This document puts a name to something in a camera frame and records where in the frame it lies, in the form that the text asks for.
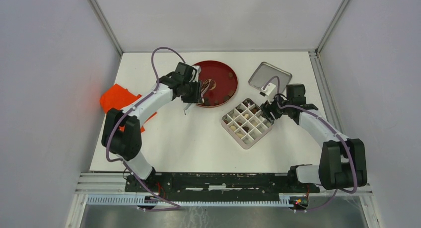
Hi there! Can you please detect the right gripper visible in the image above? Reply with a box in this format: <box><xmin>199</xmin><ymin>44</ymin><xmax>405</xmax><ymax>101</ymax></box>
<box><xmin>260</xmin><ymin>91</ymin><xmax>291</xmax><ymax>123</ymax></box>

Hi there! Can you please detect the metal tongs white handle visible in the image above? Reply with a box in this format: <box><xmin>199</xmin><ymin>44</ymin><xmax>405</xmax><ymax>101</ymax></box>
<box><xmin>183</xmin><ymin>79</ymin><xmax>214</xmax><ymax>115</ymax></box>

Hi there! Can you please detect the pink compartment box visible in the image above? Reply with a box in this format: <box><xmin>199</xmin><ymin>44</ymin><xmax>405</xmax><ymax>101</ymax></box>
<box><xmin>221</xmin><ymin>98</ymin><xmax>273</xmax><ymax>150</ymax></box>

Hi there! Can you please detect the silver tin lid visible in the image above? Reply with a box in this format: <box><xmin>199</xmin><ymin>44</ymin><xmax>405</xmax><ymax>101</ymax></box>
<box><xmin>248</xmin><ymin>62</ymin><xmax>292</xmax><ymax>93</ymax></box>

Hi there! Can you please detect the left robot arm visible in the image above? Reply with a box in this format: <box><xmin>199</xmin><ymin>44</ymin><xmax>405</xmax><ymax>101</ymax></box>
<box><xmin>101</xmin><ymin>62</ymin><xmax>202</xmax><ymax>192</ymax></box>

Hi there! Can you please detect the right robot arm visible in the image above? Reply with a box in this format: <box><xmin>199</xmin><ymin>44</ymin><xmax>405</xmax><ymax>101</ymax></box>
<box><xmin>260</xmin><ymin>82</ymin><xmax>367</xmax><ymax>194</ymax></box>

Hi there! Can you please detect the red round tray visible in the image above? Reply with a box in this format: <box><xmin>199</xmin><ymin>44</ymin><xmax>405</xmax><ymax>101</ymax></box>
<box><xmin>195</xmin><ymin>60</ymin><xmax>239</xmax><ymax>108</ymax></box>

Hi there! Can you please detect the orange cloth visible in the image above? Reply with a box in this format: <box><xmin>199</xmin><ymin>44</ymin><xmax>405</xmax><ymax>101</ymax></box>
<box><xmin>99</xmin><ymin>84</ymin><xmax>142</xmax><ymax>114</ymax></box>

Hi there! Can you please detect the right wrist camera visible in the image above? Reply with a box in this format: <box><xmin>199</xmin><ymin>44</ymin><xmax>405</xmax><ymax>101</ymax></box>
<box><xmin>259</xmin><ymin>83</ymin><xmax>278</xmax><ymax>99</ymax></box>

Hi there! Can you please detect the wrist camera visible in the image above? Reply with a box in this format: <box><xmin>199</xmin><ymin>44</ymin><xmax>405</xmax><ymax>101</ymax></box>
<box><xmin>191</xmin><ymin>65</ymin><xmax>201</xmax><ymax>82</ymax></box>
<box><xmin>259</xmin><ymin>83</ymin><xmax>278</xmax><ymax>99</ymax></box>

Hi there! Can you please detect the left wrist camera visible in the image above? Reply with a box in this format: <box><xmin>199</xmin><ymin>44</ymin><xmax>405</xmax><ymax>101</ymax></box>
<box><xmin>191</xmin><ymin>65</ymin><xmax>201</xmax><ymax>82</ymax></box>

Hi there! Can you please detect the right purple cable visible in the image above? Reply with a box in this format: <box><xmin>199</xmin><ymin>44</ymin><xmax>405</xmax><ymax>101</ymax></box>
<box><xmin>261</xmin><ymin>76</ymin><xmax>358</xmax><ymax>212</ymax></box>

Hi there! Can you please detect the purple cable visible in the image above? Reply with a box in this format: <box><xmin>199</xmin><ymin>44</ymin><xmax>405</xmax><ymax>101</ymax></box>
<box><xmin>261</xmin><ymin>76</ymin><xmax>358</xmax><ymax>212</ymax></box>
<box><xmin>105</xmin><ymin>47</ymin><xmax>187</xmax><ymax>163</ymax></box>

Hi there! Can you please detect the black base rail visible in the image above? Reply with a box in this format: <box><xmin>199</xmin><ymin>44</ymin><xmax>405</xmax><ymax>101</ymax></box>
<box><xmin>144</xmin><ymin>172</ymin><xmax>320</xmax><ymax>202</ymax></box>

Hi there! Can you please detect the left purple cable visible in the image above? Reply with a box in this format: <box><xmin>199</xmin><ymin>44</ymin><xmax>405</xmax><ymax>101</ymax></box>
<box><xmin>105</xmin><ymin>47</ymin><xmax>187</xmax><ymax>163</ymax></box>

